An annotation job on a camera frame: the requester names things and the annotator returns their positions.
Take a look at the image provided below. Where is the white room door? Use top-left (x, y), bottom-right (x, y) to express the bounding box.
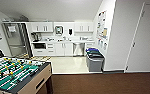
top-left (125, 1), bottom-right (150, 73)

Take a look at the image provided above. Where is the white drawer unit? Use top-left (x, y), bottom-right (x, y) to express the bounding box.
top-left (84, 41), bottom-right (96, 54)
top-left (32, 42), bottom-right (56, 57)

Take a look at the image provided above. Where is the stainless steel dishwasher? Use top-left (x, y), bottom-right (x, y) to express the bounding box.
top-left (72, 41), bottom-right (86, 57)

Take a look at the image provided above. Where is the stainless steel refrigerator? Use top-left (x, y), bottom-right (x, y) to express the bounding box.
top-left (1, 22), bottom-right (34, 58)

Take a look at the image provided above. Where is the black coffee machine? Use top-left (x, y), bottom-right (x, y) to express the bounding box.
top-left (30, 32), bottom-right (41, 43)

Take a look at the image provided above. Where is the chrome sink faucet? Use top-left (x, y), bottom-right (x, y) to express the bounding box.
top-left (62, 35), bottom-right (68, 42)

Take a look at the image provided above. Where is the black built-in microwave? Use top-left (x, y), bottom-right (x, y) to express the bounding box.
top-left (32, 42), bottom-right (47, 50)

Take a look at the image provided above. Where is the grey trash bin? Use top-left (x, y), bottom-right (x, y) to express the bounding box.
top-left (86, 52), bottom-right (106, 73)

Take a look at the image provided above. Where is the green foosball gaming table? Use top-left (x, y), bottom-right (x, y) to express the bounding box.
top-left (0, 56), bottom-right (54, 94)

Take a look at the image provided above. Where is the large colourful wall poster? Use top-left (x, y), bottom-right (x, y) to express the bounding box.
top-left (96, 9), bottom-right (109, 40)

